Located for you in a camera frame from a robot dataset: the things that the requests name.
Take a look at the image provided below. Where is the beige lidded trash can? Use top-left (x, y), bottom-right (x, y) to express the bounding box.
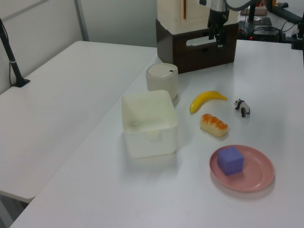
top-left (145, 63), bottom-right (179, 101)

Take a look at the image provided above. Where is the open cream plastic bin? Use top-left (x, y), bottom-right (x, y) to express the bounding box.
top-left (121, 89), bottom-right (179, 159)

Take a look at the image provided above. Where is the black upright post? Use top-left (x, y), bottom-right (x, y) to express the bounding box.
top-left (237, 4), bottom-right (258, 26)

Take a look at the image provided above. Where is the black electronics box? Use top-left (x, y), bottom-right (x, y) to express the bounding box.
top-left (237, 23), bottom-right (287, 42)

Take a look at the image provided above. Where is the black clamp mount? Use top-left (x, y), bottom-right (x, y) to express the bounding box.
top-left (290, 20), bottom-right (304, 51)

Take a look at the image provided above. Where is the dark brown wooden cabinet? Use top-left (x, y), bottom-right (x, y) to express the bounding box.
top-left (155, 18), bottom-right (239, 75)

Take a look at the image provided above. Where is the yellow toy banana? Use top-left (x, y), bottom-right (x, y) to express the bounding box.
top-left (189, 90), bottom-right (228, 115)

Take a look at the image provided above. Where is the pink plate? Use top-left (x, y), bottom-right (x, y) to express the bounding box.
top-left (209, 144), bottom-right (276, 193)

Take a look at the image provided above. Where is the panda figurine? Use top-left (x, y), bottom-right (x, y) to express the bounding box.
top-left (233, 98), bottom-right (251, 118)

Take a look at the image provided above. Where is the black camera stand pole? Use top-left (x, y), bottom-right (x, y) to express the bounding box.
top-left (0, 18), bottom-right (31, 88)

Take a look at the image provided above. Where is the purple cube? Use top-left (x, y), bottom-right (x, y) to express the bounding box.
top-left (217, 146), bottom-right (245, 177)

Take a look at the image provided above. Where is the toy bread orange topping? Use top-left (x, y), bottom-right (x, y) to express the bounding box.
top-left (199, 113), bottom-right (229, 138)

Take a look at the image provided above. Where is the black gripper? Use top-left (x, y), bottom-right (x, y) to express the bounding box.
top-left (207, 10), bottom-right (227, 48)

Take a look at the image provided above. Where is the brown drawer white handle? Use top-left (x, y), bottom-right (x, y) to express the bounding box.
top-left (171, 22), bottom-right (239, 75)

